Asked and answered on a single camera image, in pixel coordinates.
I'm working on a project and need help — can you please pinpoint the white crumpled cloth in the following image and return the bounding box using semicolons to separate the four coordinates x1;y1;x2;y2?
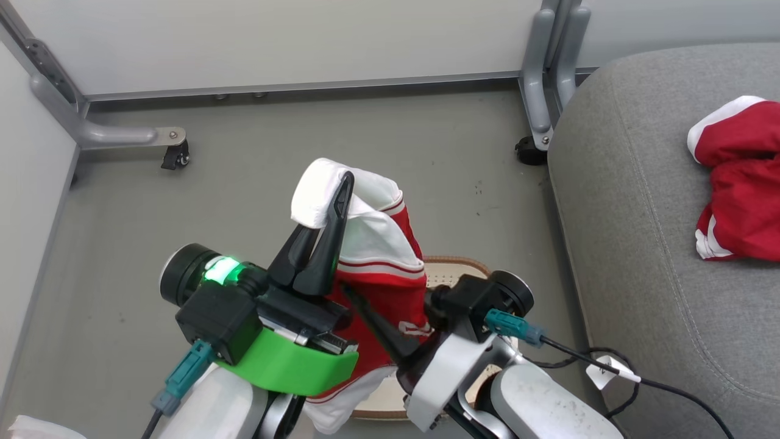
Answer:
0;415;86;439

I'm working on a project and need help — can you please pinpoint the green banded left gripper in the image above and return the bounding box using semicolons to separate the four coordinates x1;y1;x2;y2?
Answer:
214;171;360;396

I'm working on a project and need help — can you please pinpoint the grey fabric sofa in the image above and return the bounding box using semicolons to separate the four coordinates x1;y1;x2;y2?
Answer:
547;43;780;439

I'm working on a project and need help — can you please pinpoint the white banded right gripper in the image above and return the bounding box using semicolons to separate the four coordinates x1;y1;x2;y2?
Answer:
343;284;494;434

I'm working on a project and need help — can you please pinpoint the red and white printed jersey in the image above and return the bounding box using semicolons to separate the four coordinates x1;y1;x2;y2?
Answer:
291;157;434;435

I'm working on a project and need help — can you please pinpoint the grey partition frame post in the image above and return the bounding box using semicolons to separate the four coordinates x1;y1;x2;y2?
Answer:
551;0;592;110

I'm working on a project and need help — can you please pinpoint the red garment with white cuff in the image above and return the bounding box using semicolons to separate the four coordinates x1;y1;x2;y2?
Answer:
687;95;780;263

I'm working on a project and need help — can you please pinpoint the grey caster frame leg left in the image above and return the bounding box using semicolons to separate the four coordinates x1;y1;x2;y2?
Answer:
0;0;186;152

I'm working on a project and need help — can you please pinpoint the pink laundry basket tan rim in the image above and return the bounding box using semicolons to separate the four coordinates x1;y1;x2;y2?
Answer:
352;256;520;421

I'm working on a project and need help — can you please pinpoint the black caster wheel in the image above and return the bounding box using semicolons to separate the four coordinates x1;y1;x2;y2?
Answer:
160;139;191;171
515;135;549;166

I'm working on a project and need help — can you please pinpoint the grey caster frame leg right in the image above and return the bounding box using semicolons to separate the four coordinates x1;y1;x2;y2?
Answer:
518;0;559;150

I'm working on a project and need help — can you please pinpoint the black cable with teal plug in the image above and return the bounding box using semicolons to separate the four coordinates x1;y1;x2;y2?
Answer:
486;308;735;439
140;340;215;439

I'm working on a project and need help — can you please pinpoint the thin black looped cable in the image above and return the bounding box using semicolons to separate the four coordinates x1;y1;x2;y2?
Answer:
530;346;637;421

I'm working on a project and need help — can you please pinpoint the white cable label tag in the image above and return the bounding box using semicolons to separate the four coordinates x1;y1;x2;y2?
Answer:
586;355;642;391

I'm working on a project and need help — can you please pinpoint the white partition panel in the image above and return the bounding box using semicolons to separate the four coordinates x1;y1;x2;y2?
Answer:
0;43;80;403
576;0;780;69
6;0;543;101

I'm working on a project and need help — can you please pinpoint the grey caster frame leg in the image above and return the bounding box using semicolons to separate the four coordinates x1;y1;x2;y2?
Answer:
0;0;186;152
518;0;559;150

